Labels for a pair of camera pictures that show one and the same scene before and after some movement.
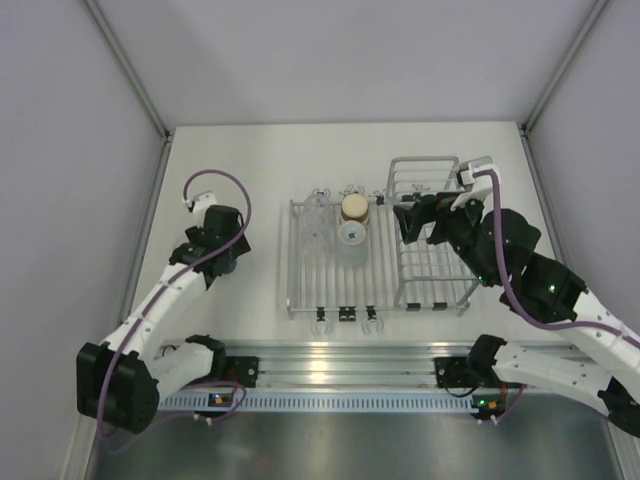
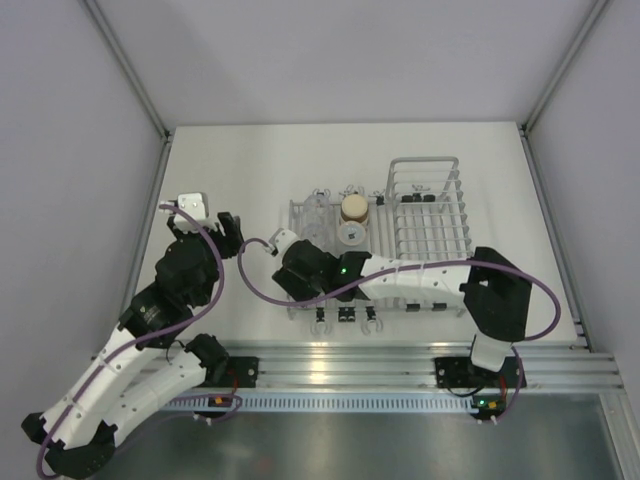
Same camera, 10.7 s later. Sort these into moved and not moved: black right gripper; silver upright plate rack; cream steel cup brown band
Moved: black right gripper
Not moved: silver upright plate rack; cream steel cup brown band
